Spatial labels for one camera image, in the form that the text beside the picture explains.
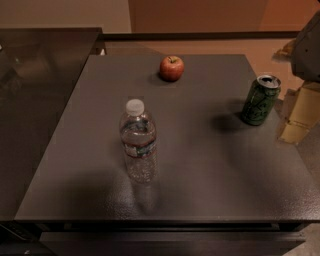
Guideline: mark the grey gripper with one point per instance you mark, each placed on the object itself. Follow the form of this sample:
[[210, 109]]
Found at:
[[307, 53]]

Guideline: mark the green soda can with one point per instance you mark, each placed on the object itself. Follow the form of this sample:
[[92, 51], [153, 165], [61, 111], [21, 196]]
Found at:
[[261, 98]]

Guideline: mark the clear plastic water bottle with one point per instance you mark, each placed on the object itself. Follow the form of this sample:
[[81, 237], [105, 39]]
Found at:
[[139, 139]]

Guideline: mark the red apple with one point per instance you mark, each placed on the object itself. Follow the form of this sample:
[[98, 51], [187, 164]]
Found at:
[[171, 68]]

